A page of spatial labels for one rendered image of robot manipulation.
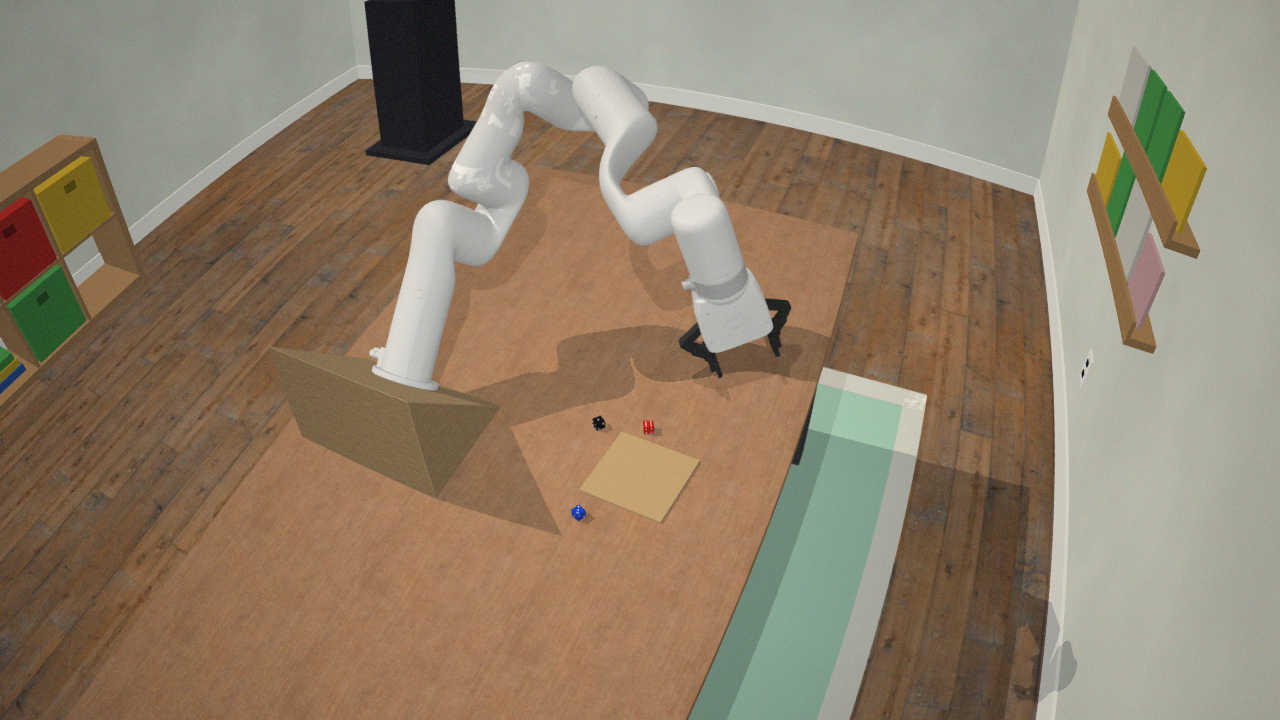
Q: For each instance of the tan flat mat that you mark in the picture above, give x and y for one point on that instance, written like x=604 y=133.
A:
x=640 y=476

